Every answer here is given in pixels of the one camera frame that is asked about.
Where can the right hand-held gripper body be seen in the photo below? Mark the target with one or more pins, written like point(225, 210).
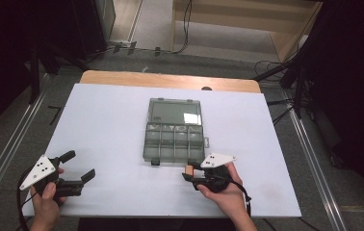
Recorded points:
point(215, 179)

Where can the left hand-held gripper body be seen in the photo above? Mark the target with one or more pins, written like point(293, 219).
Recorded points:
point(38, 174)

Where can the small brown block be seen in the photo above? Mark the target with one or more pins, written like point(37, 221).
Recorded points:
point(188, 169)

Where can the grey transparent organizer box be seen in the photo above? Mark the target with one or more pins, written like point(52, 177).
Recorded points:
point(173, 138)

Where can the person's right hand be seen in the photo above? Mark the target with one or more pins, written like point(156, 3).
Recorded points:
point(234, 200)

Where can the person's left hand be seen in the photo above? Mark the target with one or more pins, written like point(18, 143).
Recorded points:
point(45, 208)

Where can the white table board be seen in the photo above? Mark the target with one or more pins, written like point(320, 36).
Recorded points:
point(106, 122)

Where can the wooden table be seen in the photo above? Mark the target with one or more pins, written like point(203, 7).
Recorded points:
point(154, 79)

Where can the black tripod stand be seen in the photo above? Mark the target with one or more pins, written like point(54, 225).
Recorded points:
point(298, 83)

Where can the light wooden shelf unit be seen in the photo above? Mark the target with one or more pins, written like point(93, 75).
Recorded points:
point(228, 19)

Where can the metal floor rail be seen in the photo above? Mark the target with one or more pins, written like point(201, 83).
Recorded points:
point(13, 141)
point(315, 166)

